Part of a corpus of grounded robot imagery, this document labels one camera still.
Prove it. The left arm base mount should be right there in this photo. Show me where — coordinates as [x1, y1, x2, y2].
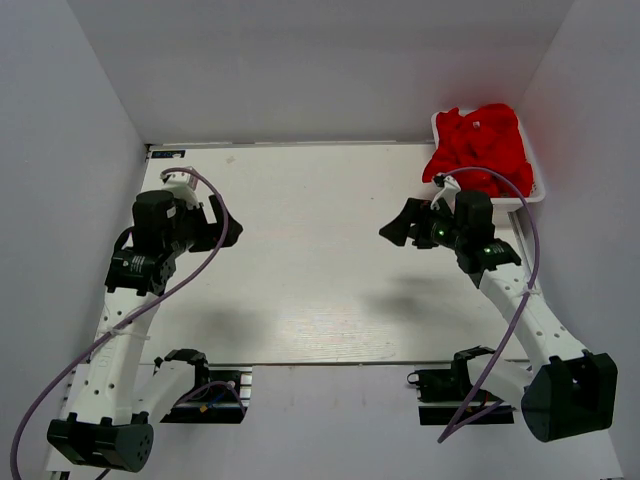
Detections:
[134, 349, 252, 425]

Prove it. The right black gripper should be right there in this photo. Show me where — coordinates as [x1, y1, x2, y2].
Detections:
[379, 198, 467, 251]

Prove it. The small dark table label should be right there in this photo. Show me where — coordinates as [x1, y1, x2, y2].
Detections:
[150, 150, 186, 159]

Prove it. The red t shirt pile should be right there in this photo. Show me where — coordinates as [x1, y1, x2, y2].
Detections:
[422, 103, 534, 198]

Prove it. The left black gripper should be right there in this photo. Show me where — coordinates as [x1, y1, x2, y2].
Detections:
[164, 194, 242, 257]

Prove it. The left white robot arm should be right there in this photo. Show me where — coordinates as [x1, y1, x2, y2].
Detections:
[47, 169, 243, 472]

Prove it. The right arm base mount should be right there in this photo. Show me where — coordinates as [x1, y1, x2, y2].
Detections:
[406, 346, 514, 426]

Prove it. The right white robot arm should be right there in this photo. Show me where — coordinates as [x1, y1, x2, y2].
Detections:
[379, 191, 618, 442]

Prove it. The white plastic basket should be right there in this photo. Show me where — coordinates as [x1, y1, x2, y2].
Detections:
[430, 108, 547, 206]

